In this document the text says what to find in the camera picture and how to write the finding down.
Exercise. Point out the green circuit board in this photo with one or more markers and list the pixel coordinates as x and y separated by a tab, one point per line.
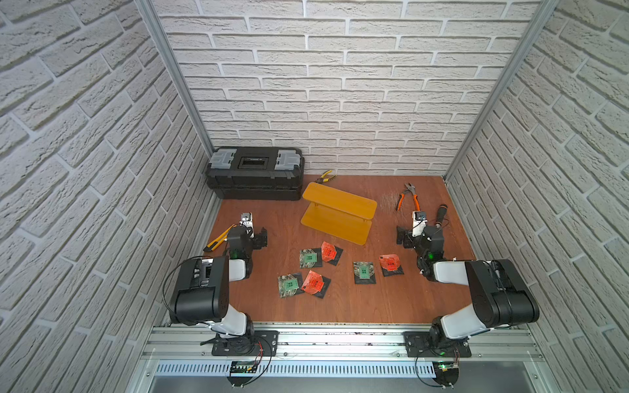
443	368
243	368

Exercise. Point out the green tea bag centre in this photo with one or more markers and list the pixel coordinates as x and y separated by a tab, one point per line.
310	258

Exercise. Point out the yellow utility knife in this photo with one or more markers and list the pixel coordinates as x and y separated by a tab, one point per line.
211	246

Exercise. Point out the aluminium front rail frame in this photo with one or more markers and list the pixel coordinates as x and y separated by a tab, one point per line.
348	342

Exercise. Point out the green tea bag right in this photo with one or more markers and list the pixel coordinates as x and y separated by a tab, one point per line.
364	273

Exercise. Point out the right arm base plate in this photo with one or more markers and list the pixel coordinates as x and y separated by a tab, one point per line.
427	344

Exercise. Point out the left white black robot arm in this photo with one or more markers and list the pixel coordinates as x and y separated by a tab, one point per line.
201	292

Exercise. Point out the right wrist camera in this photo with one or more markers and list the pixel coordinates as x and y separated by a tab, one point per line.
420	222

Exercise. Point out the black orange screwdriver handle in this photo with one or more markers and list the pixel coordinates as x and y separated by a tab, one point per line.
441	214

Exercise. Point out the yellow handled pliers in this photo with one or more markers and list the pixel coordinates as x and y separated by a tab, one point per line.
326	177

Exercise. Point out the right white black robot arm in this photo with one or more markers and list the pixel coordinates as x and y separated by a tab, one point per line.
499	296

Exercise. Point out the left green circuit board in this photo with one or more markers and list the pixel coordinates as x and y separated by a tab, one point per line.
243	368

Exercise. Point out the right green circuit board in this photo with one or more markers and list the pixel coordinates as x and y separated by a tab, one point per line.
443	368

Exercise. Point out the green tea bag front left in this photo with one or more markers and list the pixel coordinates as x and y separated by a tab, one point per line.
289	285

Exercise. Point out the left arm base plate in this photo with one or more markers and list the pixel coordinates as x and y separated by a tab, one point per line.
261	343

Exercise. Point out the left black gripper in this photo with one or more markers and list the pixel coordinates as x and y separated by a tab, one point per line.
256	238

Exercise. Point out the yellow two-tier wooden shelf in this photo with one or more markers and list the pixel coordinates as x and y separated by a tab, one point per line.
338	213

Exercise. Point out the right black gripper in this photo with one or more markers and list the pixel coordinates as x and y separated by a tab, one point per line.
409	237

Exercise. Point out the green tea bag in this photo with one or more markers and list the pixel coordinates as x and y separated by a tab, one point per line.
289	285
364	273
310	258

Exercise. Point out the black plastic toolbox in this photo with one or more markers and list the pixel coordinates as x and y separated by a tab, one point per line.
256	173

